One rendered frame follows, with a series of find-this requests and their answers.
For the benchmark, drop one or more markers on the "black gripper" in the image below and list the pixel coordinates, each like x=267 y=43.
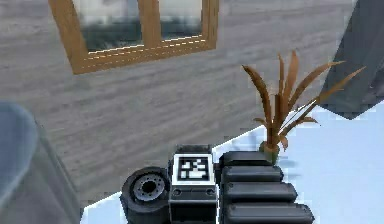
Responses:
x=146 y=191

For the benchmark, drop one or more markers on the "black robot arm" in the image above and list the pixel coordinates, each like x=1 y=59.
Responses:
x=253 y=193

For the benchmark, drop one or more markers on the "pale blue rounded object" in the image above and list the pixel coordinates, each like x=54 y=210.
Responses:
x=16 y=146

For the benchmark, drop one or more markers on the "wooden framed window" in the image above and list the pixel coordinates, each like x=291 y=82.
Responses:
x=146 y=50

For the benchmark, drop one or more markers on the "brown house plant in pot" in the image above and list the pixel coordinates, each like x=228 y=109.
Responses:
x=281 y=110

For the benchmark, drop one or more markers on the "grey curtain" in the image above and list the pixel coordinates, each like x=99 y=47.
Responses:
x=361 y=56

